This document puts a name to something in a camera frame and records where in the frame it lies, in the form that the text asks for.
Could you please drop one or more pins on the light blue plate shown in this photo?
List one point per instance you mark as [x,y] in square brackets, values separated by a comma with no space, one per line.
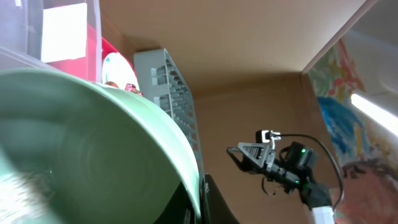
[116,68]

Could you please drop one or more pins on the red serving tray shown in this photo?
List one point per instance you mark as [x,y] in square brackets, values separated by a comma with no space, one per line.
[107,51]

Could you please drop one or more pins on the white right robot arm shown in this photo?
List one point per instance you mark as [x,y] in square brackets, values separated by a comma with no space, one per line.
[314,194]

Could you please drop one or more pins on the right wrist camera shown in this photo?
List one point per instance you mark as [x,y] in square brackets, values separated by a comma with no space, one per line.
[267,137]

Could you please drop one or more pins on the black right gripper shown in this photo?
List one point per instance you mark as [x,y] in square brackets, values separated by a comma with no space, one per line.
[288,172]

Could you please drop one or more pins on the red snack wrapper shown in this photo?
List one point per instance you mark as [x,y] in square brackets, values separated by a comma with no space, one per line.
[132,88]

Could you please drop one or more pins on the grey dishwasher rack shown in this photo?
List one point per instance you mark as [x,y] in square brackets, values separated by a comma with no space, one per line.
[162,83]

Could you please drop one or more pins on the clear plastic bin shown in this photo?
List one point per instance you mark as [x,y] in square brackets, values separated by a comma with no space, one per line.
[60,35]

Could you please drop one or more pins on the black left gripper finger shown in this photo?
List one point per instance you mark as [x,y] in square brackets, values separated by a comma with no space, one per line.
[214,209]

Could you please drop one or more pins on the colourful wall painting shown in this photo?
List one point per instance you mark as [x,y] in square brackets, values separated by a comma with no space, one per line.
[365,151]

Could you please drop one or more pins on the green bowl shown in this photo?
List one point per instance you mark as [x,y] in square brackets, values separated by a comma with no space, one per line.
[73,151]

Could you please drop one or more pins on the carrot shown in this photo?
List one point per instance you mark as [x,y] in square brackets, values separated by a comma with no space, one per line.
[113,84]

